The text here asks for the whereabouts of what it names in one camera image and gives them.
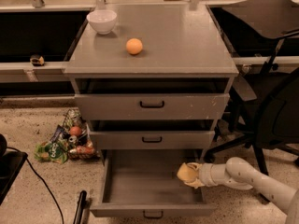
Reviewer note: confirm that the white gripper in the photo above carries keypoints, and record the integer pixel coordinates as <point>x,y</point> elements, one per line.
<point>206,174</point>

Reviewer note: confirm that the yellow sponge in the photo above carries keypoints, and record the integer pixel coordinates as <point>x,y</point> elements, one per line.
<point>187,173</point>

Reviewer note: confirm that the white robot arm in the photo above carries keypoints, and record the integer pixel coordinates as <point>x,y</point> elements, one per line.
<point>237,173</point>

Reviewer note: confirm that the grey bottom drawer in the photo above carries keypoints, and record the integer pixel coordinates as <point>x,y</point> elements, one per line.
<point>144,183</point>

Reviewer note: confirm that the grey drawer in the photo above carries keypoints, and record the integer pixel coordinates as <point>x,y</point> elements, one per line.
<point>152,140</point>
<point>151,106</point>
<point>144,183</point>

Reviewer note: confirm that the grey drawer cabinet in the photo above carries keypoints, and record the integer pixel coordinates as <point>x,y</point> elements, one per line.
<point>183,53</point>

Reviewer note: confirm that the grey middle drawer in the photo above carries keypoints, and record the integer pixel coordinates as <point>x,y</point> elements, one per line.
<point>152,140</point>

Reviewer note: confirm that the grey top drawer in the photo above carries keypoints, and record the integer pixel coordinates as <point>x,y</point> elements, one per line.
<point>151,106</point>

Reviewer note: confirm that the black office chair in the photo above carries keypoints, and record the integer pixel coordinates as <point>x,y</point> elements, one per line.
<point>264,105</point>

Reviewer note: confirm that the black bar on floor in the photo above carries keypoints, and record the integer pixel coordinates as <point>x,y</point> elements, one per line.
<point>80,207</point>

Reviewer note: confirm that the red tomato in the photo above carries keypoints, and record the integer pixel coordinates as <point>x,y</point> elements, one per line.
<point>75,130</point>

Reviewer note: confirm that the green snack bag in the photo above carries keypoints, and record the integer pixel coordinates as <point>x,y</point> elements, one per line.
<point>49,151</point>

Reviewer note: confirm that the orange fruit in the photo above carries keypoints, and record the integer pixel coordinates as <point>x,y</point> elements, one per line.
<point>134,46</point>

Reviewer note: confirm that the white bowl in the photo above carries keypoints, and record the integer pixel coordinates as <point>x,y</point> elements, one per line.
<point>102,21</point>

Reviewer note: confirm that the black device on left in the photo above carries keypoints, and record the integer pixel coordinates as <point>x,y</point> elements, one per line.
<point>11,163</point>

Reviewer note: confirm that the yellow black tape measure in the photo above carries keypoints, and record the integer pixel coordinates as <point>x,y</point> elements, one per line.
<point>37,60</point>

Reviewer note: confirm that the grey shelf rail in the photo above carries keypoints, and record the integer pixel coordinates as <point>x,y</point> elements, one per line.
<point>26,72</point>

